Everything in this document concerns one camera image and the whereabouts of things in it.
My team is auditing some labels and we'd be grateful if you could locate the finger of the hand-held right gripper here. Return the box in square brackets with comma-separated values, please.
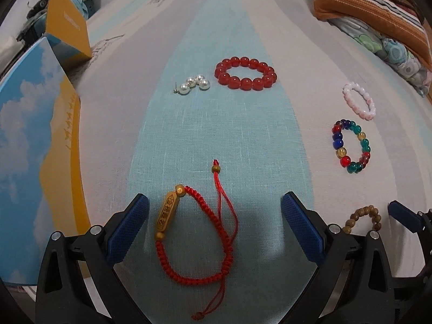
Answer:
[388, 201, 432, 240]

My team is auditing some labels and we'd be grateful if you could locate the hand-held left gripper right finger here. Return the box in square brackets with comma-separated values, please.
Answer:
[280, 191, 399, 324]

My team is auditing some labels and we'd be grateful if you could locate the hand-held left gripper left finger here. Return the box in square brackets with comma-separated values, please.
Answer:
[35, 194, 151, 324]

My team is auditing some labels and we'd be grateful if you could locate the brown wooden bead bracelet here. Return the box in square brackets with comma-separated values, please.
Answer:
[342, 204, 383, 235]

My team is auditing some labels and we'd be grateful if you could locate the red cord bracelet gold charm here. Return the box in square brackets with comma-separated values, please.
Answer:
[153, 159, 238, 321]

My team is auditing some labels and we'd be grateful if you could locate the multicolour glass bead bracelet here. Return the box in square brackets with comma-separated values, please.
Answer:
[332, 119, 372, 175]

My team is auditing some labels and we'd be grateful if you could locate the sky print cardboard box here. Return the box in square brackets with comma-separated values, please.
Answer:
[0, 0, 93, 286]

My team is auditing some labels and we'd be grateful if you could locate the pair of pearl earrings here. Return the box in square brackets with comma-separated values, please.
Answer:
[175, 74, 211, 96]

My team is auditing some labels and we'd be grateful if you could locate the striped blue grey bedsheet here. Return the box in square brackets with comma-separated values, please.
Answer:
[67, 0, 432, 324]

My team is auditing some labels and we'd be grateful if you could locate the floral quilt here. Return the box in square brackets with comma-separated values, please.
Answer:
[332, 17, 432, 98]

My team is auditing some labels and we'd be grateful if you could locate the black object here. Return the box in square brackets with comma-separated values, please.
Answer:
[26, 0, 50, 19]

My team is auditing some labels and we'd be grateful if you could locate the pink bead bracelet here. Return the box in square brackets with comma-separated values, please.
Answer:
[342, 82, 376, 120]

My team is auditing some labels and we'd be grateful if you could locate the red bead bracelet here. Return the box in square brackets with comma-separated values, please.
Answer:
[214, 57, 278, 90]

